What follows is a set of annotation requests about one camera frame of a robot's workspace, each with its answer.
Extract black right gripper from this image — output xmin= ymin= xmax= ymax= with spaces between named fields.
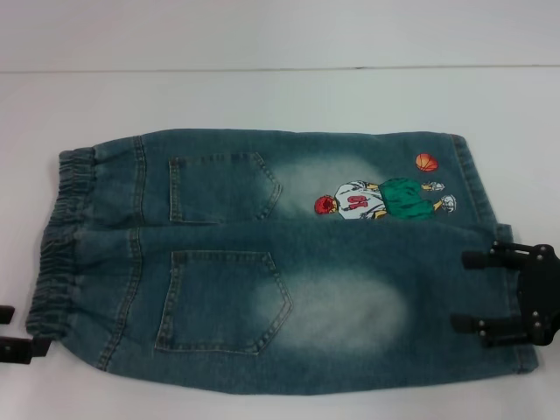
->
xmin=450 ymin=241 xmax=560 ymax=350

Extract blue denim shorts basketball print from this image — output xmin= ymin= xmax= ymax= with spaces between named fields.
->
xmin=24 ymin=128 xmax=540 ymax=400

